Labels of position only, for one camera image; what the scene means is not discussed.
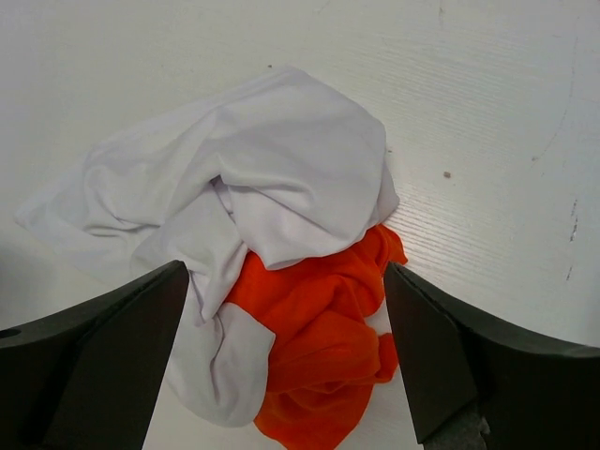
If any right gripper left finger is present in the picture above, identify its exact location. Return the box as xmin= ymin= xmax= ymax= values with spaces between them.
xmin=1 ymin=261 xmax=188 ymax=449

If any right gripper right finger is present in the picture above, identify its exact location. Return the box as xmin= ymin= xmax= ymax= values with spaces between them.
xmin=384 ymin=262 xmax=599 ymax=449

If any orange t shirt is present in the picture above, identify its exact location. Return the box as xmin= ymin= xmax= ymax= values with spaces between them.
xmin=226 ymin=224 xmax=407 ymax=449

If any white t shirt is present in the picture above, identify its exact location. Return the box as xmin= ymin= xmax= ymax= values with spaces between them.
xmin=15 ymin=67 xmax=398 ymax=428

